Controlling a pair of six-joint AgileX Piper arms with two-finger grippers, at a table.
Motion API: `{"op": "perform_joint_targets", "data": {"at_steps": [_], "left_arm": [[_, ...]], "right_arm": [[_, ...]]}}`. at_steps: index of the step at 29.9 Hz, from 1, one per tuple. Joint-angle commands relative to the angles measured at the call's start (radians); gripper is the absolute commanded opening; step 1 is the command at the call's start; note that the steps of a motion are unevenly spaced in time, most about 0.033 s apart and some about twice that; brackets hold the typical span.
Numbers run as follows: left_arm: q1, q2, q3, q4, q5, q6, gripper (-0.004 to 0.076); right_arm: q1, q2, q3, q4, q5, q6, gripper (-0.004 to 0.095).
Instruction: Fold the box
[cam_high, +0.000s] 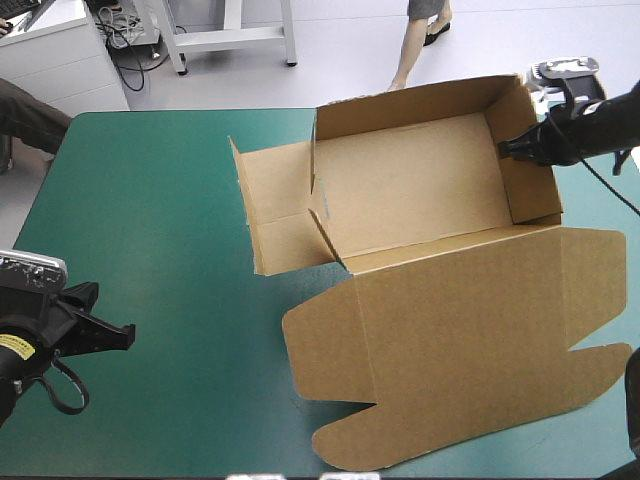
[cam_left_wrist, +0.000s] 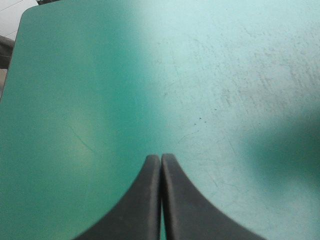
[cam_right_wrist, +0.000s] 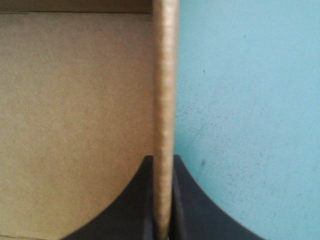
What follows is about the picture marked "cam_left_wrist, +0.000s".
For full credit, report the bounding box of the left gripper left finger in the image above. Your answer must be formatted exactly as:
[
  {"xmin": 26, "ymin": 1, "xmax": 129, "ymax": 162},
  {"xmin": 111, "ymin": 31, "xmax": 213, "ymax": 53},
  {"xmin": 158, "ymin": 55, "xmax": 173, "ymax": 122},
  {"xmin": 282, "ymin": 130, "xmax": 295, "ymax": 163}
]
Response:
[{"xmin": 74, "ymin": 154, "xmax": 162, "ymax": 240}]

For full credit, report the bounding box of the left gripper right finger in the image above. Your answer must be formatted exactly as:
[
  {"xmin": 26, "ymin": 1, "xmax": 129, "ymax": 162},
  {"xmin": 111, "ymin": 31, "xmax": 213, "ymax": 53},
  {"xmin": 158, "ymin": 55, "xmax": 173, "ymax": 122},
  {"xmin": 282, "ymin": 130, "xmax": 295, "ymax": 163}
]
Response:
[{"xmin": 161, "ymin": 152, "xmax": 268, "ymax": 240}]

